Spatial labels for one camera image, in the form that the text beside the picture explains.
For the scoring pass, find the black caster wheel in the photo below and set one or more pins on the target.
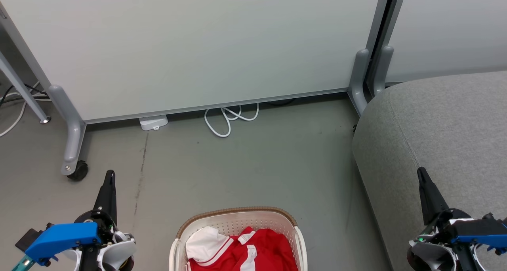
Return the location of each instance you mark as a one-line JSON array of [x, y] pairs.
[[79, 172]]

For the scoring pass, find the red garment with white stripe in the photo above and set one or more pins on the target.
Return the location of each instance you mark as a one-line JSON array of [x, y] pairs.
[[269, 247]]

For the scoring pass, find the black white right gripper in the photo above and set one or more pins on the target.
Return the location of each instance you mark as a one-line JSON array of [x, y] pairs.
[[429, 255]]

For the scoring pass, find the grey fabric sofa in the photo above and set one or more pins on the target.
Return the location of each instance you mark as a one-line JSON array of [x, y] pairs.
[[443, 136]]

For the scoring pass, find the large white partition panel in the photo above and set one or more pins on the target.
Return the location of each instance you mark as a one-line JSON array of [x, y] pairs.
[[198, 45]]

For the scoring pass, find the cream plastic laundry basket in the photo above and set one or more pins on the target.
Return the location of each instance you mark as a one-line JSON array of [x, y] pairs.
[[233, 219]]

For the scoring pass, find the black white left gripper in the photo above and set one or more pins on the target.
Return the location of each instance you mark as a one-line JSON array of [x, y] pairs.
[[117, 253]]

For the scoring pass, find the small white partition panel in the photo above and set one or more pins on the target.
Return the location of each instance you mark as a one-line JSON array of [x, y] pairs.
[[451, 29]]

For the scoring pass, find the grey metal table leg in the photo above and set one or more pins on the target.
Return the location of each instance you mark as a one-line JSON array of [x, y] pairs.
[[21, 90]]

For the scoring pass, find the white power box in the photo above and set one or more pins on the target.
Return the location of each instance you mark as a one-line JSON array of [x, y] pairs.
[[153, 123]]

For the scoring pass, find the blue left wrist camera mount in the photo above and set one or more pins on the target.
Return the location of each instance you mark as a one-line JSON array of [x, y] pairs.
[[63, 237]]

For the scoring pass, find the grey partition foot with caster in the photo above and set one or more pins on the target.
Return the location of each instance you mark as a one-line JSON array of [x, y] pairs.
[[73, 136]]

